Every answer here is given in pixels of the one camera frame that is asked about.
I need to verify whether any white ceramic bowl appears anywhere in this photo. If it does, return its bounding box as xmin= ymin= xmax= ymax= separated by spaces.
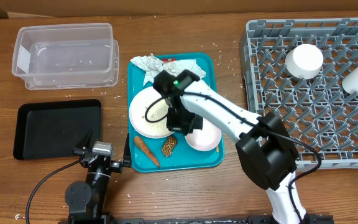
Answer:
xmin=285 ymin=44 xmax=323 ymax=80

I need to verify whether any large white plate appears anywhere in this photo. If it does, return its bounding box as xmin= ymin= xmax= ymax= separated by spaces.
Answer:
xmin=129 ymin=86 xmax=173 ymax=139

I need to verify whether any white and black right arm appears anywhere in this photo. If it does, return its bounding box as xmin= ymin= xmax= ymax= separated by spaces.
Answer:
xmin=153 ymin=70 xmax=307 ymax=223

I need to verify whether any clear plastic storage bin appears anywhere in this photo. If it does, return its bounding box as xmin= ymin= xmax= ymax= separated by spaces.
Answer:
xmin=11 ymin=23 xmax=119 ymax=90

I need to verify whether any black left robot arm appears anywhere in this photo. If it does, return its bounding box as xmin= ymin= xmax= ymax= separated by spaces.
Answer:
xmin=65 ymin=131 xmax=132 ymax=224

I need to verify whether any orange carrot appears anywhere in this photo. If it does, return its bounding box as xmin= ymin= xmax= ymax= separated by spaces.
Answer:
xmin=134 ymin=136 xmax=160 ymax=168

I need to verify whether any teal plastic tray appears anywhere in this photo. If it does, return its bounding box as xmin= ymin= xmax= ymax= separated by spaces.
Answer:
xmin=127 ymin=52 xmax=225 ymax=173

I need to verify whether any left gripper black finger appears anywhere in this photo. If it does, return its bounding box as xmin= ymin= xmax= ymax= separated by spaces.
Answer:
xmin=78 ymin=129 xmax=93 ymax=149
xmin=122 ymin=133 xmax=132 ymax=168

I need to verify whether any red snack wrapper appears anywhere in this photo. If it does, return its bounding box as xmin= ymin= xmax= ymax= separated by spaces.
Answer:
xmin=161 ymin=58 xmax=176 ymax=63

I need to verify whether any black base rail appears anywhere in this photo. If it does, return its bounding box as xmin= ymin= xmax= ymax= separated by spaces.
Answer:
xmin=57 ymin=213 xmax=335 ymax=224

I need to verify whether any pink bowl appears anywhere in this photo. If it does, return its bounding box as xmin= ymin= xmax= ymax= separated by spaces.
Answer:
xmin=185 ymin=118 xmax=222 ymax=151

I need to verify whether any black plastic tray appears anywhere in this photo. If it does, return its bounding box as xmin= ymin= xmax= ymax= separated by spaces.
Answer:
xmin=13 ymin=99 xmax=102 ymax=160

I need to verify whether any crumpled white tissue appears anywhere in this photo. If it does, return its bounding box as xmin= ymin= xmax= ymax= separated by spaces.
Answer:
xmin=131 ymin=54 xmax=164 ymax=86

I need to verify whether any crumpled white napkin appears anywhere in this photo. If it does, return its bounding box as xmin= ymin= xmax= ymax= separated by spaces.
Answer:
xmin=162 ymin=59 xmax=206 ymax=78

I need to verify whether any brown patterned food piece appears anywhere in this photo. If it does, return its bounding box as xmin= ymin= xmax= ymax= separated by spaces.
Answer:
xmin=162 ymin=136 xmax=177 ymax=157

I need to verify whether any grey plastic dish rack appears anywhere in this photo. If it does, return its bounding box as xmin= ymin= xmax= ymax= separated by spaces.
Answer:
xmin=239 ymin=17 xmax=358 ymax=169

